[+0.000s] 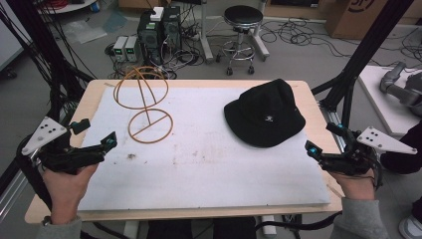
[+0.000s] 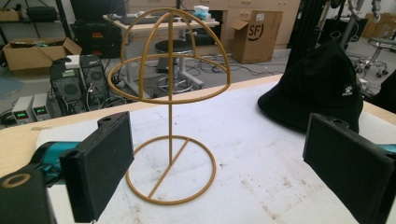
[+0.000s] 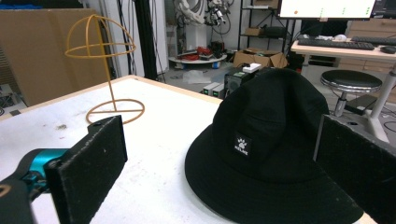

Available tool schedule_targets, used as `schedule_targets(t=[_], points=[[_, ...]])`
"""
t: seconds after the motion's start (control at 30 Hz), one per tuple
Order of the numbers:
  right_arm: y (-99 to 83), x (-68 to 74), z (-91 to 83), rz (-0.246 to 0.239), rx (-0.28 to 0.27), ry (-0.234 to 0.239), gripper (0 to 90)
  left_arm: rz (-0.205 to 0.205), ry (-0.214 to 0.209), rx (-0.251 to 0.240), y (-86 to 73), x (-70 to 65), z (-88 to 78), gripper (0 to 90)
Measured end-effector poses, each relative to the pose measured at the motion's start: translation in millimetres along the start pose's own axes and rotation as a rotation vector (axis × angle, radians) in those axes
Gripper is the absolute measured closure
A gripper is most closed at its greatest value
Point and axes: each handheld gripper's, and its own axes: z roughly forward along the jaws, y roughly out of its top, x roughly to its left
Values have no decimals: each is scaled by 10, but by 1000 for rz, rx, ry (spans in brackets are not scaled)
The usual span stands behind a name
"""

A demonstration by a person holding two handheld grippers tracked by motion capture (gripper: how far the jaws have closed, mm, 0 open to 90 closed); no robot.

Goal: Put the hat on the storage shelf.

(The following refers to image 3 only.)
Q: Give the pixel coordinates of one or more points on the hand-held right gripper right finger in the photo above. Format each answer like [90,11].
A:
[358,168]

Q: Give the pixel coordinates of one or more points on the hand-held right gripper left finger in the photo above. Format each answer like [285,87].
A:
[84,168]

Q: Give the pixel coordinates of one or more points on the black bucket hat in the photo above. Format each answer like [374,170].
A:
[267,149]

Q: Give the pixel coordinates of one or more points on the round black stool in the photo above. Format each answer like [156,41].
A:
[350,81]

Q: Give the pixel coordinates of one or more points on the wooden desk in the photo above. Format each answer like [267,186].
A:
[342,52]

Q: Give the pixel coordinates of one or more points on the large cardboard sheet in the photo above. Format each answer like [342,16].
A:
[46,53]

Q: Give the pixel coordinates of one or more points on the black computer mouse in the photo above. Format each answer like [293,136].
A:
[388,49]

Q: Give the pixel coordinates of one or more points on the black keyboard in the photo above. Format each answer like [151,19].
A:
[373,40]
[334,44]

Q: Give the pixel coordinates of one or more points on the open cardboard box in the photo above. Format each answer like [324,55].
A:
[258,57]

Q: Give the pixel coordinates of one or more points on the black computer case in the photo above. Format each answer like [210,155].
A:
[235,81]

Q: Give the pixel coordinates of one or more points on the round white platform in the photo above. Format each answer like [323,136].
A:
[197,59]

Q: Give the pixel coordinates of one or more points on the computer monitor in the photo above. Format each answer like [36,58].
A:
[325,8]

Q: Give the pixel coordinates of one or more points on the black metal shelf rack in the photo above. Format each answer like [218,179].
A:
[263,25]

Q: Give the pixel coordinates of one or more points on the black aluminium post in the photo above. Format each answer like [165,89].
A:
[145,37]

